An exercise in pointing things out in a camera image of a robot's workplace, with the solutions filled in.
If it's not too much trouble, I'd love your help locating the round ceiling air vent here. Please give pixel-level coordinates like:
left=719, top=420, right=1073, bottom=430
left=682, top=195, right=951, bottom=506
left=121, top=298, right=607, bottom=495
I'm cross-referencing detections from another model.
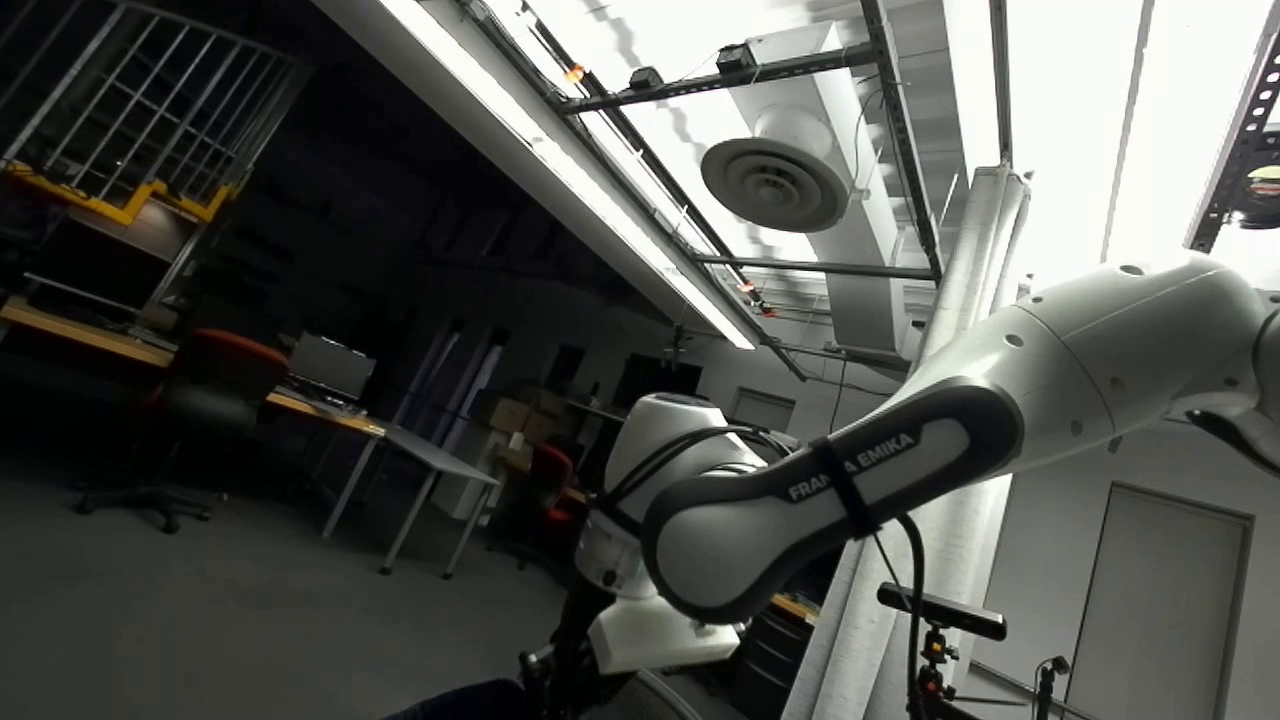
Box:
left=696, top=134, right=852, bottom=237

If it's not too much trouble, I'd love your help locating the black background monitor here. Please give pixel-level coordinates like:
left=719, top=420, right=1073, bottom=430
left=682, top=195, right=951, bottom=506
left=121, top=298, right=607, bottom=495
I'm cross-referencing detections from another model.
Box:
left=607, top=354, right=710, bottom=406

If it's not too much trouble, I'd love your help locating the white window grid frame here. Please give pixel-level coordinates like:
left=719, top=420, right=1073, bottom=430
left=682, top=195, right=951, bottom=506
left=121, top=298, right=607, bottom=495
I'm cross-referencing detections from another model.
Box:
left=0, top=0, right=311, bottom=213

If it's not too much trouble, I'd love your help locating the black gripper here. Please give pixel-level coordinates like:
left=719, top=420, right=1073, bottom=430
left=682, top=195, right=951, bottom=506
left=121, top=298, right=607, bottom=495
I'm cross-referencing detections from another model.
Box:
left=521, top=576, right=611, bottom=720

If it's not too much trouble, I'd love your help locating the small black stand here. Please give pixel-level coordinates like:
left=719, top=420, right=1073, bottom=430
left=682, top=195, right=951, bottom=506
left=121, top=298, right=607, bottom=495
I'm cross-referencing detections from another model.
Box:
left=1031, top=652, right=1078, bottom=720

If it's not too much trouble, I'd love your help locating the red office chair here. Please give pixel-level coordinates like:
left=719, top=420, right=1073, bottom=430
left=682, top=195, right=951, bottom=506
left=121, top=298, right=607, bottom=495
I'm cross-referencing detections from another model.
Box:
left=513, top=436, right=593, bottom=566

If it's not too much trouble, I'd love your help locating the yellow beam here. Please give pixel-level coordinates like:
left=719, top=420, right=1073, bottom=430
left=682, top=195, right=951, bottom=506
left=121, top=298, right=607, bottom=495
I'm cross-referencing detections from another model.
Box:
left=0, top=157, right=246, bottom=233

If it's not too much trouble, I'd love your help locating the grey box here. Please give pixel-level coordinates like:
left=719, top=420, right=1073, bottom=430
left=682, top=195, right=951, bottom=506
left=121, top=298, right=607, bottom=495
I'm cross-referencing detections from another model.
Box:
left=286, top=327, right=382, bottom=409

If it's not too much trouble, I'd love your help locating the white ribbed column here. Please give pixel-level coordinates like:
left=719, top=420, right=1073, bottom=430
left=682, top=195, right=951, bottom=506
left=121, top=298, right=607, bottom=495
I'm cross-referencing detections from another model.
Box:
left=785, top=166, right=1031, bottom=720

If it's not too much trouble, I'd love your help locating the grey door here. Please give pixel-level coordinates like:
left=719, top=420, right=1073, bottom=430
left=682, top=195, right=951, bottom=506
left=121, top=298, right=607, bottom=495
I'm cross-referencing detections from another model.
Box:
left=1065, top=482, right=1257, bottom=720

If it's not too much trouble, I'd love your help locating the black camera on tripod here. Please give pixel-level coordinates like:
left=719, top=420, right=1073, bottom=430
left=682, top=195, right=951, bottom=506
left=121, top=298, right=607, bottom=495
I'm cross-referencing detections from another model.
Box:
left=874, top=581, right=1011, bottom=720

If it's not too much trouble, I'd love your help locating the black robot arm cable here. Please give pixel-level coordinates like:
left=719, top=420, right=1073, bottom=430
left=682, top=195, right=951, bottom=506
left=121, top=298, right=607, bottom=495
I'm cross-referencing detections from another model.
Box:
left=863, top=514, right=937, bottom=720

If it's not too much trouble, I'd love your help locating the black ceiling mount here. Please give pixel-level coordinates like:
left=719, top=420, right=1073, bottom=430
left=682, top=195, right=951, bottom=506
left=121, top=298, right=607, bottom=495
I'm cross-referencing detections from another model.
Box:
left=1181, top=31, right=1280, bottom=266

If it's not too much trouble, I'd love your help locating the long wooden workbench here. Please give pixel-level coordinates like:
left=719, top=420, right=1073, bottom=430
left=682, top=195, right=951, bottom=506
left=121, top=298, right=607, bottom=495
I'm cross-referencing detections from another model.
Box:
left=0, top=293, right=184, bottom=376

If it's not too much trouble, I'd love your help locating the long ceiling light strip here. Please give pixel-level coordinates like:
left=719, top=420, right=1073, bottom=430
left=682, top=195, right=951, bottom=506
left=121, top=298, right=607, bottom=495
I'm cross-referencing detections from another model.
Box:
left=311, top=0, right=763, bottom=354

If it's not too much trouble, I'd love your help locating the orange top desk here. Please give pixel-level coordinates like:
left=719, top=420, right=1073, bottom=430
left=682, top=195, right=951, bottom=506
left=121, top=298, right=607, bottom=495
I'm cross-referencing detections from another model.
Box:
left=767, top=587, right=825, bottom=627

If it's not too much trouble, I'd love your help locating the black ceiling rail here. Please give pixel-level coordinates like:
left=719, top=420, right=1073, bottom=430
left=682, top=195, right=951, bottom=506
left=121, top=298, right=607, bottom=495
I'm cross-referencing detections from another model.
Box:
left=558, top=38, right=885, bottom=121

